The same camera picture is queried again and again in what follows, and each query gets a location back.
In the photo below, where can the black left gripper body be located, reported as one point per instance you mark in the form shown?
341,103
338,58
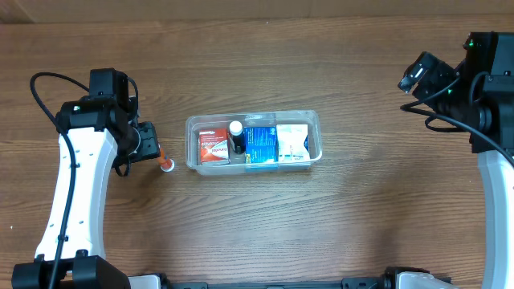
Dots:
148,146

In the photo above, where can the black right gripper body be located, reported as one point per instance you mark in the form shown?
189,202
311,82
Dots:
436,86

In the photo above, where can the orange tablet tube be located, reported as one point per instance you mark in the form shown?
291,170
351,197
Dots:
167,164

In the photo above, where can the red caplets box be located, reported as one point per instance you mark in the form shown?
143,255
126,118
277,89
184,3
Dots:
213,146

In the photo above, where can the dark syrup bottle white cap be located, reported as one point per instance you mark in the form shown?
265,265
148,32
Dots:
237,138

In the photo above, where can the blue medicine box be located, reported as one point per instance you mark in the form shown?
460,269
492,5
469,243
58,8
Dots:
261,145

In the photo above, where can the white medicine box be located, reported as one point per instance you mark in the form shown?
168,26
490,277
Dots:
292,142

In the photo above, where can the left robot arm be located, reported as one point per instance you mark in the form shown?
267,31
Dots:
98,134

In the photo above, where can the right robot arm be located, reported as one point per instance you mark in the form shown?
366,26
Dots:
477,97

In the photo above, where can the clear plastic container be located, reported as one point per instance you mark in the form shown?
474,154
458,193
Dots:
238,163

